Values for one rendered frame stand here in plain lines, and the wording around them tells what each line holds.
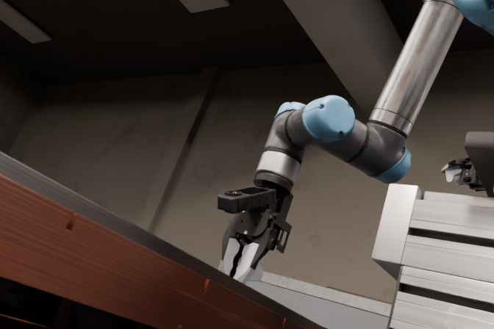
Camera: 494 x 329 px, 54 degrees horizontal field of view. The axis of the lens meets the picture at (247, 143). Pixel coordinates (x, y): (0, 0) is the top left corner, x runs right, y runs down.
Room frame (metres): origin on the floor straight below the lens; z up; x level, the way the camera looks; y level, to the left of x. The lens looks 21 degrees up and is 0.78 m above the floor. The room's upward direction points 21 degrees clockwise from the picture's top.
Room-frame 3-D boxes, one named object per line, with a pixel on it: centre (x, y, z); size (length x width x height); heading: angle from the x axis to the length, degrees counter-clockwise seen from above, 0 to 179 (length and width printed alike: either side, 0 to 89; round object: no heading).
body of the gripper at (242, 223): (0.85, -0.07, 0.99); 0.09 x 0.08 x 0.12; 140
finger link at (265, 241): (0.82, -0.08, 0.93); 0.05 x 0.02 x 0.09; 50
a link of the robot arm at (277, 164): (0.85, -0.07, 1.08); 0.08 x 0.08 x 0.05
